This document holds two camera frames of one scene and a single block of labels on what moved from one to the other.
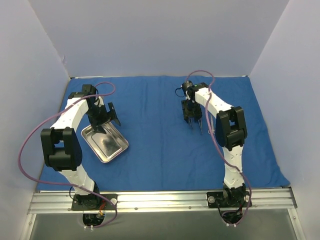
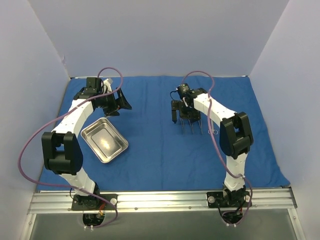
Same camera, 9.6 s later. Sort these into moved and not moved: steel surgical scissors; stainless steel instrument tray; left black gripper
Moved: left black gripper
Not moved: steel surgical scissors; stainless steel instrument tray
